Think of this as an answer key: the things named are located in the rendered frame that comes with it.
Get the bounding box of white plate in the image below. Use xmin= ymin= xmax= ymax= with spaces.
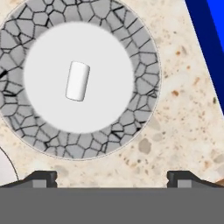
xmin=0 ymin=146 xmax=19 ymax=186

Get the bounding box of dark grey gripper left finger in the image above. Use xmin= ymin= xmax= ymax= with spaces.
xmin=0 ymin=171 xmax=59 ymax=189

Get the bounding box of grey cracked-pattern plate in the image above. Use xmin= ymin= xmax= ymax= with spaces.
xmin=0 ymin=0 xmax=162 ymax=161

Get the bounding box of white marshmallow cylinder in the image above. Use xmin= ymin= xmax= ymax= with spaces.
xmin=65 ymin=60 xmax=91 ymax=102

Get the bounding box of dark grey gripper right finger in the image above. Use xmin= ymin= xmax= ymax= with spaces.
xmin=166 ymin=171 xmax=224 ymax=189

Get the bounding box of blue tray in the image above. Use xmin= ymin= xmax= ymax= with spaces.
xmin=184 ymin=0 xmax=224 ymax=113

